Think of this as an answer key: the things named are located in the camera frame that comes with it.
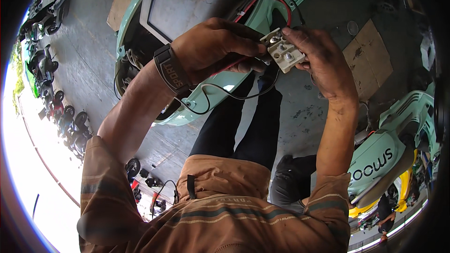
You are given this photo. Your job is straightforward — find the black wrist band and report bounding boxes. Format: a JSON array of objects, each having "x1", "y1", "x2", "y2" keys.
[{"x1": 153, "y1": 44, "x2": 195, "y2": 96}]

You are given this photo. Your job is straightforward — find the brown cardboard sheet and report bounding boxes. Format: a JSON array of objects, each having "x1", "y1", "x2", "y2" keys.
[{"x1": 106, "y1": 0, "x2": 152, "y2": 32}]

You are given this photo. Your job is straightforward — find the person's left hand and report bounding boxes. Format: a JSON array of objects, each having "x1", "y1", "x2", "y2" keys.
[{"x1": 170, "y1": 18, "x2": 268, "y2": 86}]

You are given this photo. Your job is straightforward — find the thin black cable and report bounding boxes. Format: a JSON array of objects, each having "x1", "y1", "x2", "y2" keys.
[{"x1": 175, "y1": 67, "x2": 282, "y2": 116}]

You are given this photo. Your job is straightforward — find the yellow scooter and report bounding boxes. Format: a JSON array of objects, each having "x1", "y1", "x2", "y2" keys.
[{"x1": 348, "y1": 149, "x2": 420, "y2": 219}]

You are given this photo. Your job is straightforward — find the red cable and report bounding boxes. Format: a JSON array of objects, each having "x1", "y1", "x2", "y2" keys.
[
  {"x1": 268, "y1": 0, "x2": 293, "y2": 27},
  {"x1": 233, "y1": 0, "x2": 261, "y2": 24},
  {"x1": 210, "y1": 58, "x2": 247, "y2": 77}
]

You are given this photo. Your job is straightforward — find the grey scooter panel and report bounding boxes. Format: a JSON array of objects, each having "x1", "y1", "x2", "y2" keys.
[{"x1": 139, "y1": 0, "x2": 248, "y2": 45}]

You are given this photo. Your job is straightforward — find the black scooter wheel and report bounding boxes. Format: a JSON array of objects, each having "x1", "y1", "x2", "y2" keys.
[{"x1": 125, "y1": 158, "x2": 141, "y2": 178}]

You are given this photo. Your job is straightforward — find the person's legs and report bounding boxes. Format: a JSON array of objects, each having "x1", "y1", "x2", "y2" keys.
[{"x1": 189, "y1": 67, "x2": 284, "y2": 173}]

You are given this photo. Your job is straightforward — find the person's body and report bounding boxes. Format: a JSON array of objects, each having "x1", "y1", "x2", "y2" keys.
[{"x1": 77, "y1": 135, "x2": 352, "y2": 253}]

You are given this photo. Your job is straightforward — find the mint green printed scooter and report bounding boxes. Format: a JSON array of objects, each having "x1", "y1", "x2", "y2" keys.
[{"x1": 347, "y1": 84, "x2": 441, "y2": 208}]

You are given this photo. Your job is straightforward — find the beige terminal block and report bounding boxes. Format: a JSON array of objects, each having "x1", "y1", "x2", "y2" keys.
[{"x1": 259, "y1": 27, "x2": 306, "y2": 74}]

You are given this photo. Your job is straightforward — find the stained cardboard piece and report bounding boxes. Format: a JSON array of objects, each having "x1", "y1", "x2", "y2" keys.
[{"x1": 342, "y1": 19, "x2": 394, "y2": 102}]

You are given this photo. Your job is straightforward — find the row of parked scooters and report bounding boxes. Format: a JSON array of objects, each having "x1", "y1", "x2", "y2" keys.
[{"x1": 17, "y1": 0, "x2": 94, "y2": 162}]

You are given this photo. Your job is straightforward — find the person's right hand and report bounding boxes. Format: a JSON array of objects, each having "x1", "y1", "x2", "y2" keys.
[{"x1": 281, "y1": 27, "x2": 359, "y2": 102}]

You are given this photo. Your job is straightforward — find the mint green scooter body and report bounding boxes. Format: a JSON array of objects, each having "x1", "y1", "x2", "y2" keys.
[{"x1": 114, "y1": 0, "x2": 338, "y2": 127}]

